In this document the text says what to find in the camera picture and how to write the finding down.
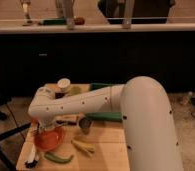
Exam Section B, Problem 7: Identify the yellow banana toy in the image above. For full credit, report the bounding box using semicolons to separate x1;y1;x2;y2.
71;140;95;153

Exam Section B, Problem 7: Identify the red bowl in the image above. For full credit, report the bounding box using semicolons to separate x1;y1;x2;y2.
34;127;65;152

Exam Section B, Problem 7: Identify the green plastic tray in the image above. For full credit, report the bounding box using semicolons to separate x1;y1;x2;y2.
85;83;122;122

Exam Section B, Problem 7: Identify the wooden block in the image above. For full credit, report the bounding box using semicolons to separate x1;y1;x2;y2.
56;115;78;126

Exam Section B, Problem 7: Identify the small metal cup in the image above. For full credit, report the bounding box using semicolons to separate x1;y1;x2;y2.
79;117;92;135

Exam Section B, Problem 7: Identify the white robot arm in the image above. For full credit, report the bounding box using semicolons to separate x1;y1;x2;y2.
28;76;184;171

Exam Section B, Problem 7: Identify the long white shelf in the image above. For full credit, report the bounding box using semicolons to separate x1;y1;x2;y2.
0;23;195;34

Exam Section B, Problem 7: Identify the white round container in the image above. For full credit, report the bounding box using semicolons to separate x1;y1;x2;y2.
57;78;71;93

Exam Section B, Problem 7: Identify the green pepper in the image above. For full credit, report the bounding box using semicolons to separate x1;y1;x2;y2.
44;152;73;164

